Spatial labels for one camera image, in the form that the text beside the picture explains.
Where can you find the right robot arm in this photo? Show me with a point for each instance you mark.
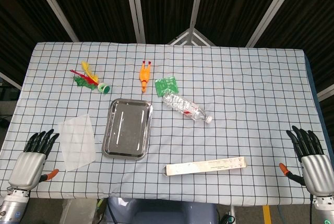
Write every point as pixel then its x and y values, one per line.
pixel 324 209

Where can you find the white paper sheet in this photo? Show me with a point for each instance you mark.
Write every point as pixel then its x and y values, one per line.
pixel 78 143

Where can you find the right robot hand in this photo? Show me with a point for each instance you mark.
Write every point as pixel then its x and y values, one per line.
pixel 317 171

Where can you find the clear plastic water bottle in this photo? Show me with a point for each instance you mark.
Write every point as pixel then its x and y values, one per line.
pixel 182 105

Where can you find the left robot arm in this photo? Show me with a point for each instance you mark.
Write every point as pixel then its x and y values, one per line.
pixel 11 205

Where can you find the green packet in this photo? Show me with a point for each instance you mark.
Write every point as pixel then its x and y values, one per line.
pixel 165 84

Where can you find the checked blue tablecloth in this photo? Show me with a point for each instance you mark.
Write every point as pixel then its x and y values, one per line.
pixel 235 91

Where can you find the white metal frame brace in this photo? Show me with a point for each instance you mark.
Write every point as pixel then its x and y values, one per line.
pixel 191 37

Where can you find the stainless steel tray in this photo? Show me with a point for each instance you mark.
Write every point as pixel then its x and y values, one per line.
pixel 128 128

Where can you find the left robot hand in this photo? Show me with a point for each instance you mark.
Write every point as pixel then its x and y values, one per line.
pixel 26 165

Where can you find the long baking paper box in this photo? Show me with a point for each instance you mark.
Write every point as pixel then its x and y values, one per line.
pixel 206 166

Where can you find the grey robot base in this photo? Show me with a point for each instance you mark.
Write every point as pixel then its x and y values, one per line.
pixel 161 212

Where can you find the feather shuttlecock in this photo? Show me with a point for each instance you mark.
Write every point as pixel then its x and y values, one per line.
pixel 88 80

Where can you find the orange rubber chicken toy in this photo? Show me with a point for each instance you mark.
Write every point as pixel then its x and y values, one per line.
pixel 145 76

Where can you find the black pleated curtain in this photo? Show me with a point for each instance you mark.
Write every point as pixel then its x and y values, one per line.
pixel 91 4

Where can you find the white metal frame beam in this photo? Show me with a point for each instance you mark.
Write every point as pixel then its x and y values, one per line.
pixel 10 80
pixel 326 92

